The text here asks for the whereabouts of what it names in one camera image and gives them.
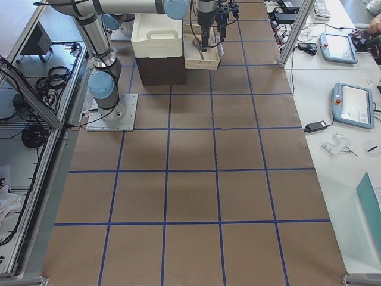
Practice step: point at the grey orange scissors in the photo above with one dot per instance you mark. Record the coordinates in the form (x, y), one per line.
(197, 43)

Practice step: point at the person hand far table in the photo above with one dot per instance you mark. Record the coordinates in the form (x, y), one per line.
(375, 26)

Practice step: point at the white plastic tray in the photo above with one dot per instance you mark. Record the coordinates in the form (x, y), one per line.
(156, 36)

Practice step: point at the dark wooden cabinet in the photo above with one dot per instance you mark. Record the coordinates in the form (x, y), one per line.
(162, 71)

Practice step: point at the far blue teach pendant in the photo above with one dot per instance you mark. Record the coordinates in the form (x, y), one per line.
(337, 48)

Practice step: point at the blue teach pendant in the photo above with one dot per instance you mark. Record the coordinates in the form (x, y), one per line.
(337, 48)
(353, 105)

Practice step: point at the black power adapter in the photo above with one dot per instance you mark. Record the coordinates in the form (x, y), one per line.
(315, 127)

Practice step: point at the near blue teach pendant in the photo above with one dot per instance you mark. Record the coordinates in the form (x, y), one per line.
(353, 105)

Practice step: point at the teal board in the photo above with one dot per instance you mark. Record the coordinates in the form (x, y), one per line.
(371, 208)

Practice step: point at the white crumpled cloth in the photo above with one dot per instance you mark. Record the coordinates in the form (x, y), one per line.
(10, 202)

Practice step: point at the wooden drawer white handle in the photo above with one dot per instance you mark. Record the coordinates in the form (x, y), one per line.
(194, 59)

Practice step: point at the aluminium frame post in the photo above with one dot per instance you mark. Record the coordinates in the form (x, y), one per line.
(301, 19)

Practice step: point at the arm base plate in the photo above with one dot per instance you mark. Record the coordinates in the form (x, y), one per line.
(122, 118)

